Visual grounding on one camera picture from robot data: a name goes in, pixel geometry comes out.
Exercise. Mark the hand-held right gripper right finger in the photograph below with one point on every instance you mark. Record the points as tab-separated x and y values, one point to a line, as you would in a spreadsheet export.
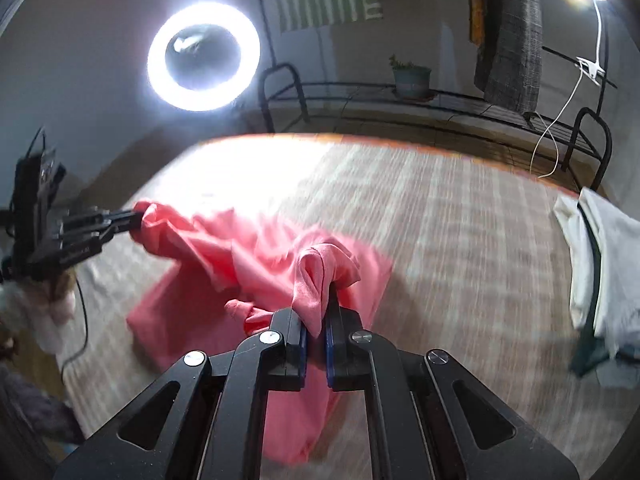
328	360

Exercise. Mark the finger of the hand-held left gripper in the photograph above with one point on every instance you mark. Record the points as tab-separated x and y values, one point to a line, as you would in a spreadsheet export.
105	220
85	250

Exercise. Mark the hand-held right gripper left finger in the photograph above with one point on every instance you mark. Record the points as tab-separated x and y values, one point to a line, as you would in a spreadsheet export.
302	355

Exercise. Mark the pink short-sleeved dress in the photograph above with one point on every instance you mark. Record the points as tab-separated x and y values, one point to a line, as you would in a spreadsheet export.
210	260

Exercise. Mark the black metal clothes rack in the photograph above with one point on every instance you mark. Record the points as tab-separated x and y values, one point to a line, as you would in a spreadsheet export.
607	147

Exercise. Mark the beige checked blanket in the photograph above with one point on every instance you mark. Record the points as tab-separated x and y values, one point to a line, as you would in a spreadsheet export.
450	235

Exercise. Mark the dark green folded cloth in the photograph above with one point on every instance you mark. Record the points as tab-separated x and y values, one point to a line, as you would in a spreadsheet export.
590	355

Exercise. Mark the small potted plant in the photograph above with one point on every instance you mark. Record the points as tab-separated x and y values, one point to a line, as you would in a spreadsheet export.
412	82

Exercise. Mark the white folded cloth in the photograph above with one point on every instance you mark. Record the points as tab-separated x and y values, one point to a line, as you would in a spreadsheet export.
615	260

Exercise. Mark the grey plaid coat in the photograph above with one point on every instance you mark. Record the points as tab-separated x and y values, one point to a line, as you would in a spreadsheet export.
515	50

